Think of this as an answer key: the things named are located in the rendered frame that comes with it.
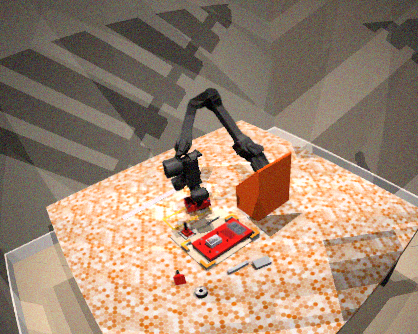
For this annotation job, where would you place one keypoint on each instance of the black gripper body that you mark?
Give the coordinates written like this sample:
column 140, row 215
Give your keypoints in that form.
column 199, row 193

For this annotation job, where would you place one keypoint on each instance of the black toy tyre with grey hub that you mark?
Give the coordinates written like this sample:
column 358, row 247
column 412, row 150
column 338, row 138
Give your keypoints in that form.
column 201, row 292

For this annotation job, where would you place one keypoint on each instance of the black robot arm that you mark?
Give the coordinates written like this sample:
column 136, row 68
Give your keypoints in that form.
column 244, row 146

